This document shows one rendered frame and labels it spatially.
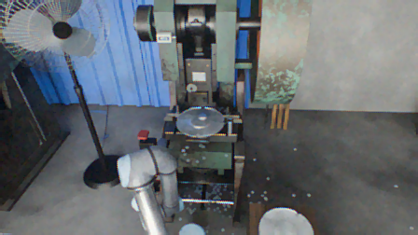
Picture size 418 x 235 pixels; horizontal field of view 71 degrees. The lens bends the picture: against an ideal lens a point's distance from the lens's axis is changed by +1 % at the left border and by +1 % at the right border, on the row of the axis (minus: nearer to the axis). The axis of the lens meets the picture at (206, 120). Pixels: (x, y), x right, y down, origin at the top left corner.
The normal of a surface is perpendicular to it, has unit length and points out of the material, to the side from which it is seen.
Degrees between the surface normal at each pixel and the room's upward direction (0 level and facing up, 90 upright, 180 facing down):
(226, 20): 90
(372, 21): 90
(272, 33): 77
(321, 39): 90
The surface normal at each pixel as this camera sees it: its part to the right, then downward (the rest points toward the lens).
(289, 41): -0.10, 0.45
